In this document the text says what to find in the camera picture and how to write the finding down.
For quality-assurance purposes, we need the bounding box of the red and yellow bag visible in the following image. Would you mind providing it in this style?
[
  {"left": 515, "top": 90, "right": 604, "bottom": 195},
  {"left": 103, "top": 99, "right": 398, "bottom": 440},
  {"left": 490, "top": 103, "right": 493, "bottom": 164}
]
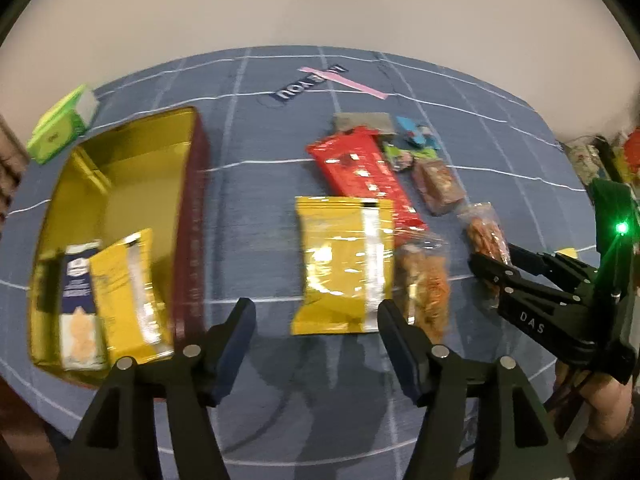
[{"left": 617, "top": 130, "right": 640, "bottom": 186}]

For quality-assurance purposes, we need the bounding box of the blue wrapped candy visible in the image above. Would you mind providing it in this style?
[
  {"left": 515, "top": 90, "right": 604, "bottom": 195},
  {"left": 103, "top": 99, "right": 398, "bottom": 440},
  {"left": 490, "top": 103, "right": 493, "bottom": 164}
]
[{"left": 395, "top": 116, "right": 443, "bottom": 151}]

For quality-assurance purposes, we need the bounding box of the grey sesame snack block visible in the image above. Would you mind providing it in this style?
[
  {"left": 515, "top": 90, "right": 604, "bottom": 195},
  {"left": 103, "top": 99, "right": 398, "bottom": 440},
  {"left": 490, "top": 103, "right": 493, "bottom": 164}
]
[{"left": 332, "top": 112, "right": 393, "bottom": 136}]

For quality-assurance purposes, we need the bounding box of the person's right hand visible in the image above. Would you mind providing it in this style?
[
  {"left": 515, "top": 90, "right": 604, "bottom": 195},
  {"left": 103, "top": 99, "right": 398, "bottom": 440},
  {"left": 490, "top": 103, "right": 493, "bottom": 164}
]
[{"left": 552, "top": 360, "right": 640, "bottom": 453}]

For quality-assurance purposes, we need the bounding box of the yellow foil snack packet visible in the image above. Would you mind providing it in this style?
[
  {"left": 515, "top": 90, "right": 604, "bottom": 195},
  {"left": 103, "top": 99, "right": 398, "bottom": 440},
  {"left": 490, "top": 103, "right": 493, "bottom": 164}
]
[
  {"left": 89, "top": 228, "right": 173, "bottom": 361},
  {"left": 290, "top": 196, "right": 398, "bottom": 336}
]

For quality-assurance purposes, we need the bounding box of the green wrapped candy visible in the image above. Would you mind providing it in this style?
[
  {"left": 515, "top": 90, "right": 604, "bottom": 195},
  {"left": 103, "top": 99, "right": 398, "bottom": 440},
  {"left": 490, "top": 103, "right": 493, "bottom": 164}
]
[{"left": 382, "top": 144, "right": 417, "bottom": 172}]

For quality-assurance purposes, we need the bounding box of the brown sesame snack block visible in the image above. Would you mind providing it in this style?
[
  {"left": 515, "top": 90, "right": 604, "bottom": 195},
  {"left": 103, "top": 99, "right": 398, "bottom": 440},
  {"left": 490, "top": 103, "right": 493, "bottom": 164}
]
[{"left": 411, "top": 157, "right": 466, "bottom": 216}]

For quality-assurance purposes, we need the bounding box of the maroon and gold tin box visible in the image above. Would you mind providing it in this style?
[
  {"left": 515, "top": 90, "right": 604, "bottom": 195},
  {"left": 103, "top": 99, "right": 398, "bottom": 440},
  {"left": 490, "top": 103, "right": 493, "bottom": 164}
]
[{"left": 27, "top": 106, "right": 211, "bottom": 391}]

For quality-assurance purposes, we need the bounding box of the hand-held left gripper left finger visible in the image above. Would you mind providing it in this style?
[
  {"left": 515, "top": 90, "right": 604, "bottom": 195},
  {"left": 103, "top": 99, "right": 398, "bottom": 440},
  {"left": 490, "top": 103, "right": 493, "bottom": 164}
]
[{"left": 60, "top": 297, "right": 258, "bottom": 480}]

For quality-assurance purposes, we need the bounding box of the blue checked tablecloth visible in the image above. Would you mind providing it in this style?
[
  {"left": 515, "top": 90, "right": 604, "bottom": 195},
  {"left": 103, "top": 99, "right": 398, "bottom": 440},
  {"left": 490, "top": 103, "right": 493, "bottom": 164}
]
[{"left": 0, "top": 46, "right": 616, "bottom": 466}]

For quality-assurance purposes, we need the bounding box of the red snack packet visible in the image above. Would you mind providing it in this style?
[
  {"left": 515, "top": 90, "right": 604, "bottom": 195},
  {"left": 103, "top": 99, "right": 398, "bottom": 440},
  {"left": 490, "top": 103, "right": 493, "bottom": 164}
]
[{"left": 306, "top": 127, "right": 431, "bottom": 246}]

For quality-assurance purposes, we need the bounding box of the clear packet of orange snacks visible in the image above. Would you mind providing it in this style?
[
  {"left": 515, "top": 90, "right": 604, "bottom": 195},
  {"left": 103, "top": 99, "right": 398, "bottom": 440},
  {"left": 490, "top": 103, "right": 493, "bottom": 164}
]
[
  {"left": 392, "top": 232, "right": 451, "bottom": 341},
  {"left": 457, "top": 202, "right": 513, "bottom": 306}
]

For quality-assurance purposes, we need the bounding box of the blue and white snack packet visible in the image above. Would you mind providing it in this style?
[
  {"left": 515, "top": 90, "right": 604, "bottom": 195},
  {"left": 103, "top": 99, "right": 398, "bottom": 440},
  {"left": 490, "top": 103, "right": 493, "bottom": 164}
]
[{"left": 59, "top": 240, "right": 108, "bottom": 372}]

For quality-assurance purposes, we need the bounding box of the floral patterned box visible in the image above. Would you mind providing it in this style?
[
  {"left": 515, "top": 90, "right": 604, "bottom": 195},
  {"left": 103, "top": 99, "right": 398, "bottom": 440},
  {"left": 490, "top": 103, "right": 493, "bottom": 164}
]
[{"left": 562, "top": 137, "right": 608, "bottom": 186}]

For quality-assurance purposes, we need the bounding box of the green cardboard box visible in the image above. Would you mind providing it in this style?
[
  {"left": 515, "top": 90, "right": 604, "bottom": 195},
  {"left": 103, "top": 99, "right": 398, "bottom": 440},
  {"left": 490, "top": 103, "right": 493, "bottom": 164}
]
[{"left": 26, "top": 85, "right": 100, "bottom": 165}]

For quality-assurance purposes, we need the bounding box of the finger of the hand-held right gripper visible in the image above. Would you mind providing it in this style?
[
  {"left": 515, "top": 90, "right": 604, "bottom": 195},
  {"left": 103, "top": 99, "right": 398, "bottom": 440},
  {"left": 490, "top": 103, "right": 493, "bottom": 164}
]
[
  {"left": 467, "top": 252, "right": 601, "bottom": 356},
  {"left": 505, "top": 242, "right": 601, "bottom": 286}
]

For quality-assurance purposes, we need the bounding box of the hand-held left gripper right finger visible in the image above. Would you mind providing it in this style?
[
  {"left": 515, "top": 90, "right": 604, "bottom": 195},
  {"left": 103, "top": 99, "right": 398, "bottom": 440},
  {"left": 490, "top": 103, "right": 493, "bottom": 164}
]
[{"left": 376, "top": 299, "right": 573, "bottom": 480}]

